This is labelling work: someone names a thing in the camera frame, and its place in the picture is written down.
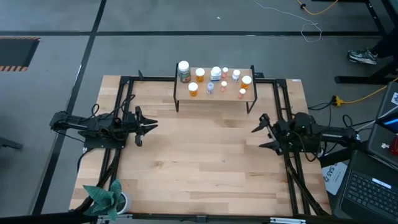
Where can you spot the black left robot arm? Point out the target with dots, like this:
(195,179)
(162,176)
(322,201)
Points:
(81,123)

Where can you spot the person's shoe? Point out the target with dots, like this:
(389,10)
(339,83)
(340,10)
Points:
(362,56)

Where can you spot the white printed paper sheet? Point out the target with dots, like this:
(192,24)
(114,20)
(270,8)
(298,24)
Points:
(334,179)

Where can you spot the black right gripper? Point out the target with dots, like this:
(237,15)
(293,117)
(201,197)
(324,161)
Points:
(281,133)

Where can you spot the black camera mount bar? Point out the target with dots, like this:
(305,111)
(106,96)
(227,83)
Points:
(199,218)

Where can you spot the person's leg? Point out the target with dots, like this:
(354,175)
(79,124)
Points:
(387,45)

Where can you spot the small clear plastic bottle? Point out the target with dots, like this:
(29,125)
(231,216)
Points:
(210,85)

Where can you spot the small white medicine bottle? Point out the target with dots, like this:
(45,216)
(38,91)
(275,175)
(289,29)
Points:
(236,73)

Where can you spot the white plant pot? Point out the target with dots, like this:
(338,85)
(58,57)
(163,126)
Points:
(126,203)

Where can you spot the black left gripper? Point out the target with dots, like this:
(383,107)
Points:
(138,126)

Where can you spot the white labelled medicine bottle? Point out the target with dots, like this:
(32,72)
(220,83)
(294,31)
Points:
(215,71)

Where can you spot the silver metal bracket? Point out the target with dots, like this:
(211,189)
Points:
(287,220)

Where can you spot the dark chair base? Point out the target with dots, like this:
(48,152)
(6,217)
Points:
(9,144)

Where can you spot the black desk frame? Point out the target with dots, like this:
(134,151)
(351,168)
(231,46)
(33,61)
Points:
(357,80)

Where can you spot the green artificial plant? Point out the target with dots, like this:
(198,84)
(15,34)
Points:
(104,199)

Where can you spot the black slanted desk strut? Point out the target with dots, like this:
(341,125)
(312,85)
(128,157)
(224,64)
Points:
(342,155)

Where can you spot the black metal table frame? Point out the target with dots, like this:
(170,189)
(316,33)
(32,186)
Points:
(155,79)

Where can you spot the black floor panel striped edges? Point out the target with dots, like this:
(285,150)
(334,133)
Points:
(15,53)

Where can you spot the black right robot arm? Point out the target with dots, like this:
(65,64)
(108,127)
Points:
(329,133)

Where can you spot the orange pill bottle white cap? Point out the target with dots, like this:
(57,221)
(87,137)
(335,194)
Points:
(246,80)
(193,87)
(200,72)

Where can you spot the large gummy bottle green label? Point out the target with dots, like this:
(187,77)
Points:
(184,73)

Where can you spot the wooden shelf black metal frame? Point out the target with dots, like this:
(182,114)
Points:
(214,97)

